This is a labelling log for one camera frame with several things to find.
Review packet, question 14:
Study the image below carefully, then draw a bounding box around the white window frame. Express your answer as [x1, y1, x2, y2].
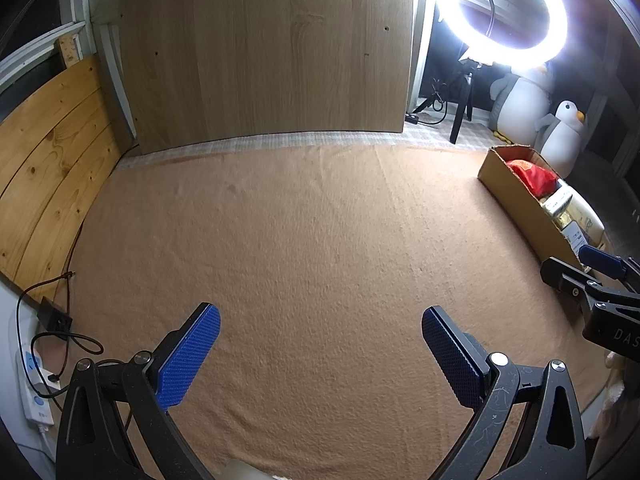
[0, 0, 138, 143]

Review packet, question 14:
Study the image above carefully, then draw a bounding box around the small chipboard piece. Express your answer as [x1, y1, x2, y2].
[56, 35, 83, 68]

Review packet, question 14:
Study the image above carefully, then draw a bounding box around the light wooden board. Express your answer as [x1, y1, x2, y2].
[117, 0, 416, 153]

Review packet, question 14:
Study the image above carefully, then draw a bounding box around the white power strip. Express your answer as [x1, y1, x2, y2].
[17, 350, 56, 428]

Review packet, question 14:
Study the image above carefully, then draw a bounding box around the white tin box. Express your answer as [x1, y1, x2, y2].
[542, 191, 573, 215]

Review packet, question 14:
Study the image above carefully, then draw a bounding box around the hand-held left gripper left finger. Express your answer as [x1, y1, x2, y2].
[55, 302, 222, 480]

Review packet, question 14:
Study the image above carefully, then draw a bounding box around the red printed cloth bag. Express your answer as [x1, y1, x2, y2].
[505, 159, 558, 198]

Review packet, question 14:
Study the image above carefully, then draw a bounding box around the black charger cable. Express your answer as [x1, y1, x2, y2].
[15, 271, 103, 386]

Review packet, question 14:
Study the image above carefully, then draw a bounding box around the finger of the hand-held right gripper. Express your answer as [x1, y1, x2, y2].
[540, 256, 608, 311]
[579, 245, 640, 291]

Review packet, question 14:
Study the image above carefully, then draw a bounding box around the large penguin plush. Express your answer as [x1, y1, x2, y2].
[489, 65, 553, 146]

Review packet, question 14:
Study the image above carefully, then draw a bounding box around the black power adapter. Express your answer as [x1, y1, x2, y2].
[39, 297, 72, 333]

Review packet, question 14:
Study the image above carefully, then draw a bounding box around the cream fleece clothing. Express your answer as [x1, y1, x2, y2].
[590, 350, 626, 438]

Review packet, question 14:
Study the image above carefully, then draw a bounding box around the small penguin plush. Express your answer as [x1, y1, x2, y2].
[536, 101, 586, 178]

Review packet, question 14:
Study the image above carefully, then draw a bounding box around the white bottle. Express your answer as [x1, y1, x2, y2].
[552, 196, 606, 236]

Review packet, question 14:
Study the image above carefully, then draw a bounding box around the ring light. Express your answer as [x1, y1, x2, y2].
[435, 0, 568, 68]

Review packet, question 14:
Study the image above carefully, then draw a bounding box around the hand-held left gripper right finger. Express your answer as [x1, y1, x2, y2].
[421, 305, 588, 480]

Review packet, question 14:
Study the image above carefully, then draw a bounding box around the cardboard box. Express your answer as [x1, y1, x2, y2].
[477, 144, 608, 273]

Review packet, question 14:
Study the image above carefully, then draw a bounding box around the pine wood panel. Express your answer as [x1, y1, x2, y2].
[0, 55, 136, 301]

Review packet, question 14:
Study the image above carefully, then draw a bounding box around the checked bed sheet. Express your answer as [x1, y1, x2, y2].
[120, 120, 501, 166]

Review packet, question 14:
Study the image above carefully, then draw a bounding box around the black light cable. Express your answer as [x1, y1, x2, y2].
[417, 79, 448, 126]

